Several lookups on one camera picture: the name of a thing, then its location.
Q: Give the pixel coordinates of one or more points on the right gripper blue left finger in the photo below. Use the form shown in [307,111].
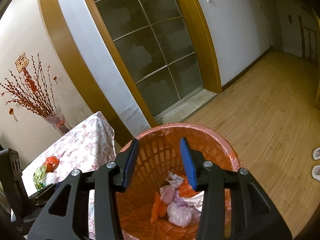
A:
[65,216]

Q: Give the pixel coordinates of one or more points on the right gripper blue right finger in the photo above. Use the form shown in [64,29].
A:
[254,215]

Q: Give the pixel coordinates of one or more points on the white printed plastic bag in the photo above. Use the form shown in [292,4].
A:
[50,178]

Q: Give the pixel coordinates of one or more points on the orange plastic bag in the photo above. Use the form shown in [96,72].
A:
[51,164]
[159,208]

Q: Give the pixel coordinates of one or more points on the translucent white plastic bag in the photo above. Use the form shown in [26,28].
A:
[167,193]

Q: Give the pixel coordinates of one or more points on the yellow green printed bag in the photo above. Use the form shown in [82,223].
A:
[39,177]

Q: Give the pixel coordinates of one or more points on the clear plastic bag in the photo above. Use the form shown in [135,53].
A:
[179,215]

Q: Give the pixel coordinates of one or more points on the purple pink plastic bag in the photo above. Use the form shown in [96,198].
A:
[180,202]

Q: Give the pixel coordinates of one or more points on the orange plastic trash basket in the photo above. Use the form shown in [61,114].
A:
[160,163]

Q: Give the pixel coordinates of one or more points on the floral pink white tablecloth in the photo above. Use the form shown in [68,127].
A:
[87,146]

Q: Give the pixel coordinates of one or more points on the white slipper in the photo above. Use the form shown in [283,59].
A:
[316,154]
[316,172]

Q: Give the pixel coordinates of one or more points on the clear glass vase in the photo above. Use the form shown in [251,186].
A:
[58,121]

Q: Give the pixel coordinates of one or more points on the red berry branch bouquet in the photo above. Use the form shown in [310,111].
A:
[15,91]

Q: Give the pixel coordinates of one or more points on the red fu knot ornament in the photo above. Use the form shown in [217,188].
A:
[21,64]

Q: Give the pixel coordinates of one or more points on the glass sliding door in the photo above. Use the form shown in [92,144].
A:
[154,43]

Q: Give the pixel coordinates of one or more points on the wooden chair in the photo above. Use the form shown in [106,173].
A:
[308,42]

